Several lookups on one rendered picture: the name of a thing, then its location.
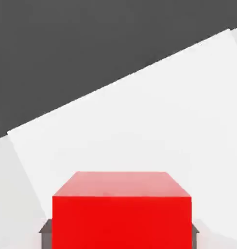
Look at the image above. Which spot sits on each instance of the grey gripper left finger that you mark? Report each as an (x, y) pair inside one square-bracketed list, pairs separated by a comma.
[(46, 236)]

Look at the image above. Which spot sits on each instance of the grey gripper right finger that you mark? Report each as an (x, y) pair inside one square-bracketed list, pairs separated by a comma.
[(194, 238)]

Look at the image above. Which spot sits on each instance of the small red cube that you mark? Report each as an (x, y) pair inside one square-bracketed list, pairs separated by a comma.
[(121, 219)]

